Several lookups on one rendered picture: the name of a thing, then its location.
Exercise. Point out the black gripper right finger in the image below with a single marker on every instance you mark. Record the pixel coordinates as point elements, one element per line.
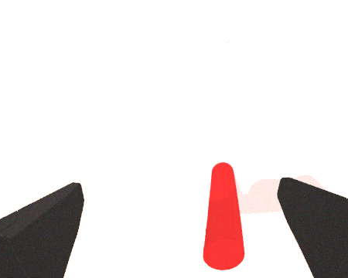
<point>318,220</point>

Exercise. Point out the red peg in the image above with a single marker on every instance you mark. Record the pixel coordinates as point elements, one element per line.
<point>223,248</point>

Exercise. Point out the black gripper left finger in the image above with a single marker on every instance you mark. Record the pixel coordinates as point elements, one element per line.
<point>37,240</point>

